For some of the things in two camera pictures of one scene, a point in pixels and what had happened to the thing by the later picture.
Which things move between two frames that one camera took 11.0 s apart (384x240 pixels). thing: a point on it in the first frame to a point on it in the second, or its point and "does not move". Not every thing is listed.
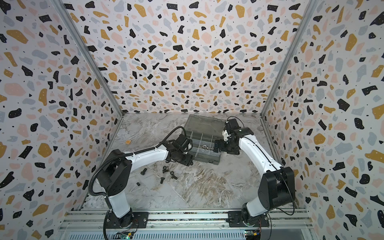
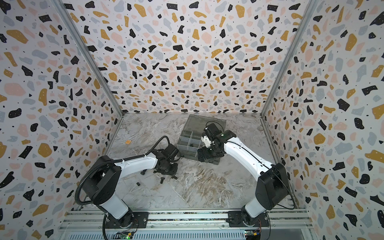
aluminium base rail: [187, 219] does not move
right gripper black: [227, 147] to [205, 153]
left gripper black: [188, 160] to [173, 172]
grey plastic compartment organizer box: [203, 131] does not move
